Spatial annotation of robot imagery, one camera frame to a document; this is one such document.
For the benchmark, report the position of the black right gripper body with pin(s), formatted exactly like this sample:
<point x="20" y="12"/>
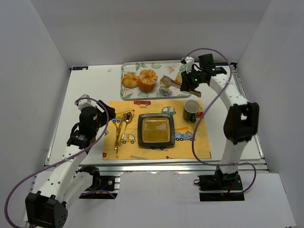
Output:
<point x="186" y="81"/>

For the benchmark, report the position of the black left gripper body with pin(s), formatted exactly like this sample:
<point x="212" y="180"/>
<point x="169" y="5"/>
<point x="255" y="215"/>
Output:
<point x="106" y="111"/>

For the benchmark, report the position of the silver metal tongs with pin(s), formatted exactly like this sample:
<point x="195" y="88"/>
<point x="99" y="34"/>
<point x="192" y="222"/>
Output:
<point x="178" y="86"/>

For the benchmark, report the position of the small round bread bun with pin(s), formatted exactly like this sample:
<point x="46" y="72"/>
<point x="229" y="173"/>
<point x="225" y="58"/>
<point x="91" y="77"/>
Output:
<point x="164" y="82"/>

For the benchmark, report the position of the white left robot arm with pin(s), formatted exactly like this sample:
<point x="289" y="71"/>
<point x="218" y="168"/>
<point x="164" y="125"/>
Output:
<point x="48" y="207"/>

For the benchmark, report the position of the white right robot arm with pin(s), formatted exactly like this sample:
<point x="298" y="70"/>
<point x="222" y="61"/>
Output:
<point x="241" y="123"/>

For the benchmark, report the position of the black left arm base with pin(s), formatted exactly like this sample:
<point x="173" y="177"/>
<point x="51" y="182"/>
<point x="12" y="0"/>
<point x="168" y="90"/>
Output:
<point x="102" y="187"/>

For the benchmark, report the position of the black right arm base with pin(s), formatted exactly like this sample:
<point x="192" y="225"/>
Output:
<point x="211" y="189"/>

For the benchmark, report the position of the sliced herb bread piece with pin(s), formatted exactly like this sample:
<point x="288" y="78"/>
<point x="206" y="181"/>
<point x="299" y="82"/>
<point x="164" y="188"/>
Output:
<point x="178" y="79"/>

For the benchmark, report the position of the orange sugared bundt bread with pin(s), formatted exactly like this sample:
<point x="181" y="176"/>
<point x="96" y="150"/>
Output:
<point x="147" y="80"/>

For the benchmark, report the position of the orange twisted bread roll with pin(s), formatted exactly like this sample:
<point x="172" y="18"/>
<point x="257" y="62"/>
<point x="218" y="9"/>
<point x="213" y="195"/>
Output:
<point x="130" y="80"/>

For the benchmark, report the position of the floral white serving tray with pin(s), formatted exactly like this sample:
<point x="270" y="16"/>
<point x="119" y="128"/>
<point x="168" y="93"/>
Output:
<point x="171" y="68"/>

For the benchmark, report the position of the gold fork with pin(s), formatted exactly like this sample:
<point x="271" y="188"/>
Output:
<point x="116" y="140"/>

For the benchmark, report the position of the dark green mug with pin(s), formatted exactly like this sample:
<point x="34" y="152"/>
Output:
<point x="190" y="110"/>

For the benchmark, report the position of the gold knife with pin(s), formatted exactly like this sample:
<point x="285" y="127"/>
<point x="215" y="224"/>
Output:
<point x="120" y="124"/>

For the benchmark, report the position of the gold spoon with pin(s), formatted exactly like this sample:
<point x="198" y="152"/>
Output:
<point x="127" y="120"/>

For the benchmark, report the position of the yellow vehicle print placemat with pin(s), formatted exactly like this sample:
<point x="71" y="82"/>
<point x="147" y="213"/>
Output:
<point x="186" y="134"/>

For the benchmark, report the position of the blue label left corner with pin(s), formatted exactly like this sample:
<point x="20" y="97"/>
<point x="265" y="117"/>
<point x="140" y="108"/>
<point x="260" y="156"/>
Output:
<point x="76" y="68"/>

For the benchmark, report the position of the black square amber plate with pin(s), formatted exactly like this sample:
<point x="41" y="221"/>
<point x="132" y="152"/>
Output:
<point x="156" y="131"/>

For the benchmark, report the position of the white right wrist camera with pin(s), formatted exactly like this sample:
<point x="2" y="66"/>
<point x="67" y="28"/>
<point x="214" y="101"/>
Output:
<point x="188" y="62"/>

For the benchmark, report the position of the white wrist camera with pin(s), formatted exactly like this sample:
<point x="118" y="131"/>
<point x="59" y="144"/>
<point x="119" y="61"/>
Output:
<point x="83" y="102"/>
<point x="188" y="62"/>

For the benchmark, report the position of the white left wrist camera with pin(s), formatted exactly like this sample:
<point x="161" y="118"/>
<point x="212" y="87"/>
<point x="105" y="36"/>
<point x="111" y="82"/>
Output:
<point x="83" y="102"/>

